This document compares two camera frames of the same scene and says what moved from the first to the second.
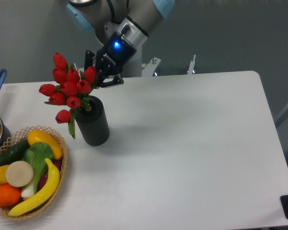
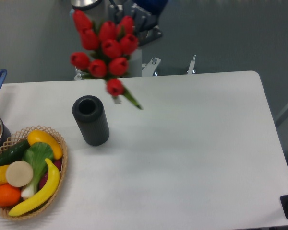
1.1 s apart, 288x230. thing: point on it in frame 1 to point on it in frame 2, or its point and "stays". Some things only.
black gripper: [111, 58] to [146, 25]
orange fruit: [6, 195] stays
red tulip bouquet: [72, 88] to [110, 45]
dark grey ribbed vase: [93, 124] stays
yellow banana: [43, 196] stays
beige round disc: [19, 173] stays
